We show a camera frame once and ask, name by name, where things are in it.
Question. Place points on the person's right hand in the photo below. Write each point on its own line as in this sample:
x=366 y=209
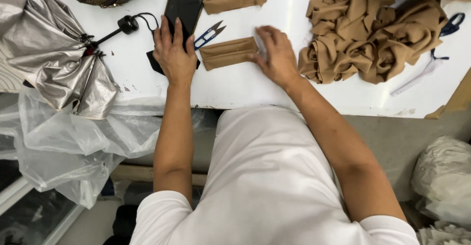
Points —
x=278 y=59

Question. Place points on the person's left hand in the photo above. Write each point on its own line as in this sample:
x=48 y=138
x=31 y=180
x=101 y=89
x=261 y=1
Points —
x=174 y=59

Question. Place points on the black fabric scrap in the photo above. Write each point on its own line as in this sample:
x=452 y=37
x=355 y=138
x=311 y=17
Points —
x=153 y=63

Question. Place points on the blue thread snips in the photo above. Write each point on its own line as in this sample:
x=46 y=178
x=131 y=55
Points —
x=208 y=35

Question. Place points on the black smartphone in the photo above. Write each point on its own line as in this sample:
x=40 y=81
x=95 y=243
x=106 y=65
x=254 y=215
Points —
x=186 y=2

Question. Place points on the heap of tan fabric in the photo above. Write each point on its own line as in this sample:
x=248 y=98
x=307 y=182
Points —
x=368 y=35

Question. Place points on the silver folding umbrella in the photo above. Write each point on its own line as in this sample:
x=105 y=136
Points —
x=48 y=50

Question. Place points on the person's white shirt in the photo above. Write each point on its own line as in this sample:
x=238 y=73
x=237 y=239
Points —
x=265 y=186

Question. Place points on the clear plastic bag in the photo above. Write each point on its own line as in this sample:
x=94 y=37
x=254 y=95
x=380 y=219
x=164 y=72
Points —
x=73 y=142

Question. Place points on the white plastic ruler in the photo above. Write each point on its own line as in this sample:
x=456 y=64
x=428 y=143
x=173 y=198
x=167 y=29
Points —
x=419 y=76

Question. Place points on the beige striped mat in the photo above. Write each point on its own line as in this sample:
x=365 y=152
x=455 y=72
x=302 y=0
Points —
x=9 y=75

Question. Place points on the black cloth bundle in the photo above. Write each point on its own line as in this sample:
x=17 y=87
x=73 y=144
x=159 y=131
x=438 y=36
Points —
x=123 y=224

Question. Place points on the dark blue scissors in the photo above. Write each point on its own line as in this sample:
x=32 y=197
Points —
x=452 y=26

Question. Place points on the brown cardboard piece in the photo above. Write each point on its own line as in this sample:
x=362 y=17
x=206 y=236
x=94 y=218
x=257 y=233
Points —
x=458 y=98

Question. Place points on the white crumpled plastic bag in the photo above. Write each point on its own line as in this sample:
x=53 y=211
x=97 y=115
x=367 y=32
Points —
x=445 y=178
x=445 y=235

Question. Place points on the white framed glass panel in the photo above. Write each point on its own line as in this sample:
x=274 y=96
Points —
x=33 y=215

